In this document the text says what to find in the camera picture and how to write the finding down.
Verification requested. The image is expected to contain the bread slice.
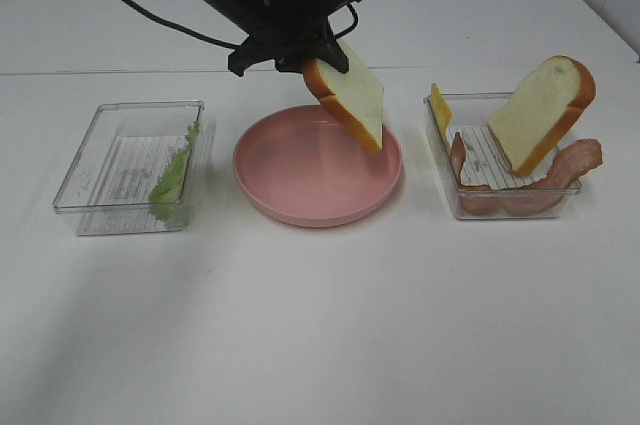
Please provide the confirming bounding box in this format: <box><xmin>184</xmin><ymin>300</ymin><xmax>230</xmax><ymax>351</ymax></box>
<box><xmin>302</xmin><ymin>39</ymin><xmax>384</xmax><ymax>153</ymax></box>
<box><xmin>488</xmin><ymin>55</ymin><xmax>596</xmax><ymax>177</ymax></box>

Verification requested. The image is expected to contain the yellow cheese slice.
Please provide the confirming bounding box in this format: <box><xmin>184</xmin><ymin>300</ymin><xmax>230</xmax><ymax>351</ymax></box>
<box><xmin>430</xmin><ymin>83</ymin><xmax>453</xmax><ymax>138</ymax></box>

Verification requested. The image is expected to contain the clear right food container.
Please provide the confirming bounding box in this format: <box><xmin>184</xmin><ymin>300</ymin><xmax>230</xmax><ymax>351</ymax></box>
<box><xmin>424</xmin><ymin>92</ymin><xmax>582</xmax><ymax>220</ymax></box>

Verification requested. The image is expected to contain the clear left food container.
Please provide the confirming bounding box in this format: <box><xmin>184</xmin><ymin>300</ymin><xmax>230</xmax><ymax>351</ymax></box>
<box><xmin>53</xmin><ymin>100</ymin><xmax>215</xmax><ymax>236</ymax></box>

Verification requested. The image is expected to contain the clear food container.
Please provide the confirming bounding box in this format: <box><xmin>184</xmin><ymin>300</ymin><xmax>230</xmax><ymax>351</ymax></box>
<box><xmin>53</xmin><ymin>100</ymin><xmax>215</xmax><ymax>236</ymax></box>
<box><xmin>424</xmin><ymin>92</ymin><xmax>582</xmax><ymax>220</ymax></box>

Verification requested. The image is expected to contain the bacon strip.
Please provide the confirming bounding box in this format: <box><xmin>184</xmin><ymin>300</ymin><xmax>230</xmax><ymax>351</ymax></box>
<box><xmin>460</xmin><ymin>138</ymin><xmax>603</xmax><ymax>217</ymax></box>
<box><xmin>450</xmin><ymin>132</ymin><xmax>491</xmax><ymax>191</ymax></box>

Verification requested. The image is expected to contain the upright bread slice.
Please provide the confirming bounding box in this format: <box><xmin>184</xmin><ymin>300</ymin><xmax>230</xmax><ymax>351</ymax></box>
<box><xmin>488</xmin><ymin>55</ymin><xmax>596</xmax><ymax>177</ymax></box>

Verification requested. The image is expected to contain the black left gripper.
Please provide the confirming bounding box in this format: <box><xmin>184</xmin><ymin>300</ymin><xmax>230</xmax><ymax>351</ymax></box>
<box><xmin>228</xmin><ymin>0</ymin><xmax>360</xmax><ymax>76</ymax></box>

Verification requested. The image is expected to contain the pink round plate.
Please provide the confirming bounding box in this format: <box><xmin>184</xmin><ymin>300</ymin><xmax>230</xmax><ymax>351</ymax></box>
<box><xmin>233</xmin><ymin>105</ymin><xmax>403</xmax><ymax>228</ymax></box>

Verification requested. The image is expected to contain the green lettuce leaf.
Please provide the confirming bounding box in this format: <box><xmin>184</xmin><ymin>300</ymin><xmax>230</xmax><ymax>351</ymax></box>
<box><xmin>149</xmin><ymin>121</ymin><xmax>200</xmax><ymax>222</ymax></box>

